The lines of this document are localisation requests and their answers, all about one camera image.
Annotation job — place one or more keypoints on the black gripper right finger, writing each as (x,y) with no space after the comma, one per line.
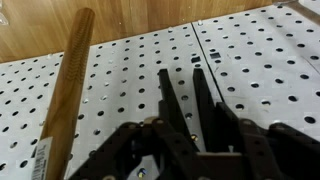
(283,150)

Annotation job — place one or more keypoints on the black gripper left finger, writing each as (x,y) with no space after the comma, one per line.
(166,153)

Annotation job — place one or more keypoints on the white perforated pegboard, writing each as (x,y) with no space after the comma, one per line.
(256,70)

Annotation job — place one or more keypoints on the clear glass petri dish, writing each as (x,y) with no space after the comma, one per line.
(2,19)

